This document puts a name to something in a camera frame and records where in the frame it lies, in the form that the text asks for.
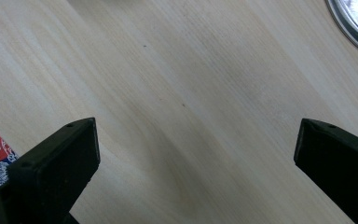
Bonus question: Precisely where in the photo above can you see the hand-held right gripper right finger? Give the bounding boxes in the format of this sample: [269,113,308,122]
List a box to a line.
[293,118,358,224]

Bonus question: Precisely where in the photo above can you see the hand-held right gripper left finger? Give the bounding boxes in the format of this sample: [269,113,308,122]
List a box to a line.
[0,117,102,224]

